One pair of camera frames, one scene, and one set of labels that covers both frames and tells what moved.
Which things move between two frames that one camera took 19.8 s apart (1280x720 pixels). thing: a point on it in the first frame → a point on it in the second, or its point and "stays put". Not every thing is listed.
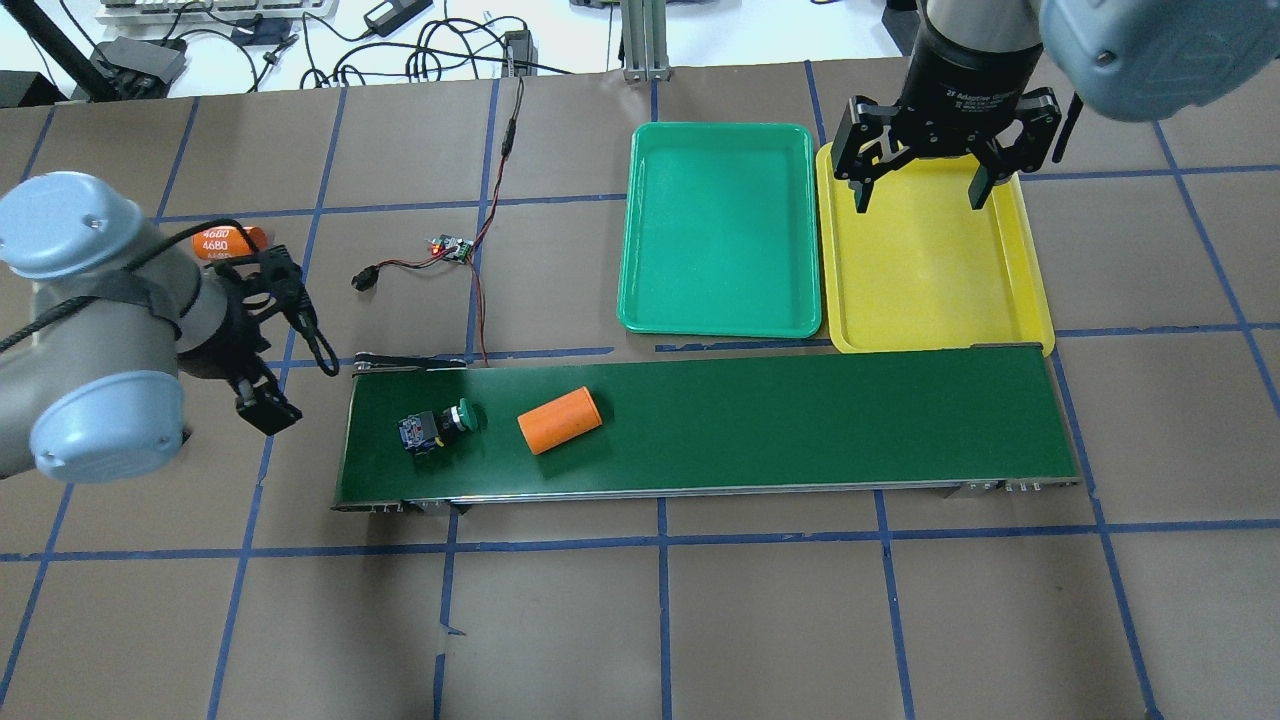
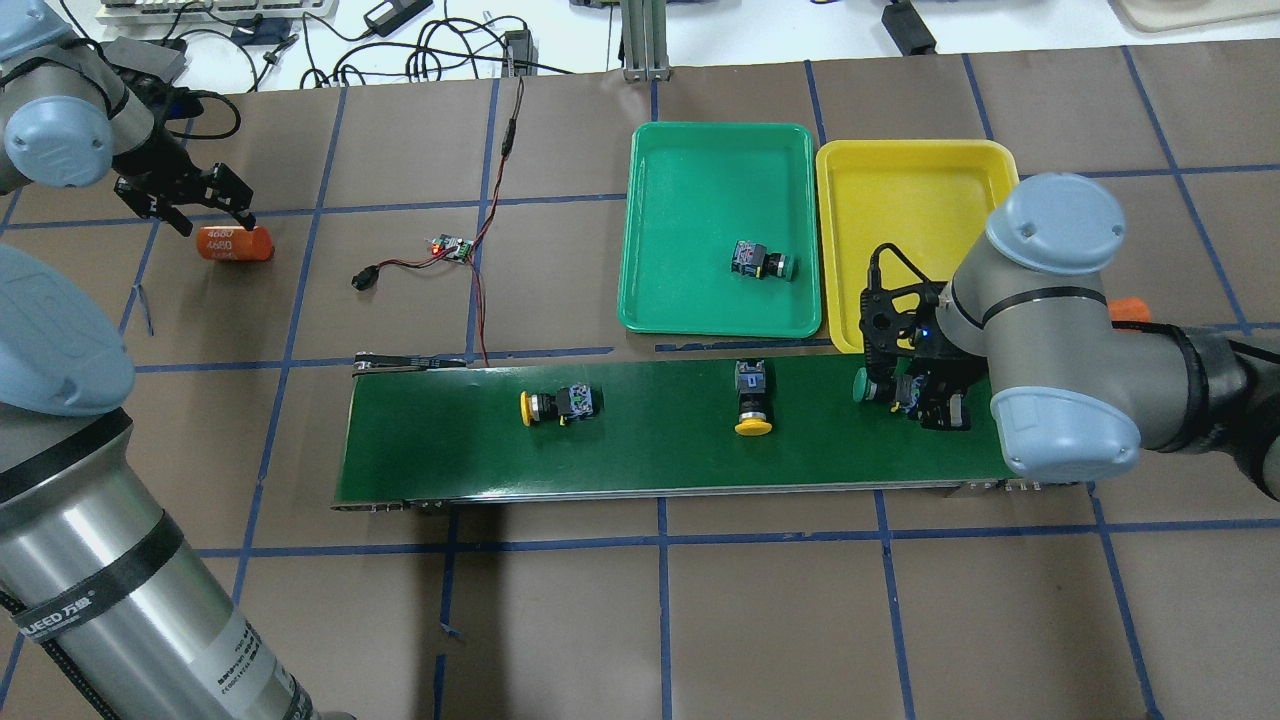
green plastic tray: x=719 y=232 stays put
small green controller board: x=444 y=242 stays put
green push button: x=424 y=431 → x=753 y=259
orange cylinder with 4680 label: x=226 y=241 stays put
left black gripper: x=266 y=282 → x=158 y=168
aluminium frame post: x=646 y=40 stays put
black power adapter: x=390 y=14 stays put
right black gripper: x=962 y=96 → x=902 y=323
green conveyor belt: x=716 y=422 stays put
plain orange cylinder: x=559 y=421 → x=1128 y=309
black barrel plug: x=365 y=279 stays put
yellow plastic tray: x=921 y=270 stays put
